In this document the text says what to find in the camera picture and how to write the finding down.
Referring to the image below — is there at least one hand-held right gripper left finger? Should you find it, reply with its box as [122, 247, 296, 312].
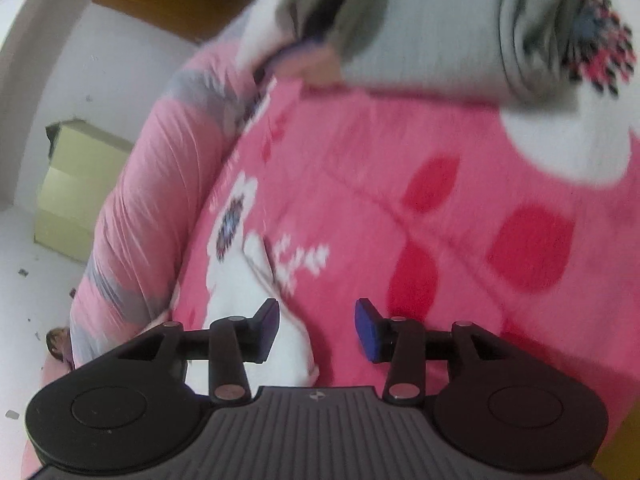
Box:
[114, 298, 282, 406]

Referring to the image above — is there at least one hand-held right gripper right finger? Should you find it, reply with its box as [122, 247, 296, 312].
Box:
[354, 298, 523, 406]

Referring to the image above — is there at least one white sweatshirt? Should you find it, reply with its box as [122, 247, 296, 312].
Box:
[187, 232, 321, 391]

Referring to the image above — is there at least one pink floral blanket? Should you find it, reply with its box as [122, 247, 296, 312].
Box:
[20, 0, 640, 471]

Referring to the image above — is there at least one pink and grey duvet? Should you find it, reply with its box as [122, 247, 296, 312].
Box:
[67, 10, 281, 373]

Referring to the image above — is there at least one pale yellow wardrobe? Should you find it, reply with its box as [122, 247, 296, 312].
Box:
[34, 119, 136, 263]

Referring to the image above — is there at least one pink folded garment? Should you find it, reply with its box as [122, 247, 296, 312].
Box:
[270, 42, 346, 88]

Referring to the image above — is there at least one grey folded garment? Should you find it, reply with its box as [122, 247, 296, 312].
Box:
[277, 0, 591, 113]

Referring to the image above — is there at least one black folded garment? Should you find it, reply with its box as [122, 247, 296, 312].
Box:
[300, 0, 371, 43]

